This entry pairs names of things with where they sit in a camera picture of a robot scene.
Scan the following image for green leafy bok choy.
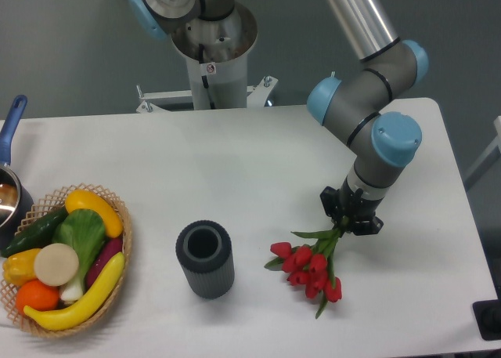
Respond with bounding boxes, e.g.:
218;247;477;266
52;209;106;305

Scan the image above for beige round disc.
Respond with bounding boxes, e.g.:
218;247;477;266
34;243;79;287

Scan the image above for purple sweet potato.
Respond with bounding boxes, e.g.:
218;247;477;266
85;237;123;289

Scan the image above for yellow bell pepper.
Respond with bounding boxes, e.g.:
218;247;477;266
2;248;41;287

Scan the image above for blue handled saucepan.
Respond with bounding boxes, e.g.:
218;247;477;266
1;95;33;249

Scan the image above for white frame right edge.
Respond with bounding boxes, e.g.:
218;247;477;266
463;116;500;192

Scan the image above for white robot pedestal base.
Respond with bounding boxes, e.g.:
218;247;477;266
136;51;279;114

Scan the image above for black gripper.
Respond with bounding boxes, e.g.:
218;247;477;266
319;180;384;235

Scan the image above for yellow squash upper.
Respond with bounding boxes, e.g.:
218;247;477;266
65;190;124;238

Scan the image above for woven wicker basket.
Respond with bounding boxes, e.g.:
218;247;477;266
1;183;132;338

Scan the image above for red tulip bouquet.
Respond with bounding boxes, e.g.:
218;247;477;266
265;216;349;318

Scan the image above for orange fruit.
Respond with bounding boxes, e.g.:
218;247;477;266
15;280;59;314

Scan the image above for black cable on pedestal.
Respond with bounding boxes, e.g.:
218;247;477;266
197;43;216;110

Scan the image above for dark grey ribbed vase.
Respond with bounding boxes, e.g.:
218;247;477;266
175;220;235;299

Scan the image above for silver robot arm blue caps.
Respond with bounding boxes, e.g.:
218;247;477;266
128;0;429;236

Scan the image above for green cucumber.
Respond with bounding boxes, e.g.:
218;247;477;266
1;207;68;258

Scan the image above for black device table corner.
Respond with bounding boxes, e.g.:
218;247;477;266
472;299;500;341

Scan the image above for yellow banana squash lower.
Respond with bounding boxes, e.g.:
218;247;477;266
23;252;125;331

